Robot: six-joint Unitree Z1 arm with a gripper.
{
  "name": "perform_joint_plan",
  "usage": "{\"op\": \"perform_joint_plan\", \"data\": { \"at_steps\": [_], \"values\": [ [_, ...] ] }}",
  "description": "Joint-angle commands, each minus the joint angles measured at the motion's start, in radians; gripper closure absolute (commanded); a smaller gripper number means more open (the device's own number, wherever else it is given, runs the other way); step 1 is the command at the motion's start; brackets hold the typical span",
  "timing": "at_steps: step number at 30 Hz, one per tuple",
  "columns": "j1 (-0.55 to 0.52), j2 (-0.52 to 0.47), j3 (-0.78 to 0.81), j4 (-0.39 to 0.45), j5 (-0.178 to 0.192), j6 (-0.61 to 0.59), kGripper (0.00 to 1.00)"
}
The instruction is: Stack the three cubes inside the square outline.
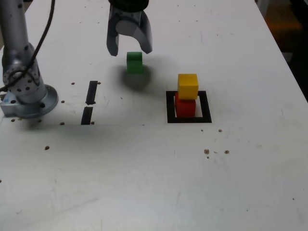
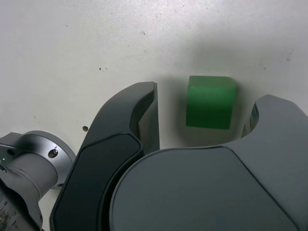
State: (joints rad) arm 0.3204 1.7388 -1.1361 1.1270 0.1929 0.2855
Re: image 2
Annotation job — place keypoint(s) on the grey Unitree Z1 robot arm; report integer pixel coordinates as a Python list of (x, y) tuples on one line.
[(29, 154)]

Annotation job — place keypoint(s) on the green cube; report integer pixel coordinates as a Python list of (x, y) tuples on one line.
[(209, 103)]

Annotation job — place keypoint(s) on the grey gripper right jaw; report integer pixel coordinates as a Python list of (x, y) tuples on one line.
[(192, 192)]

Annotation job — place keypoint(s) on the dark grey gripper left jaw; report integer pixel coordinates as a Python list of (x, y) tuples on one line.
[(96, 163)]

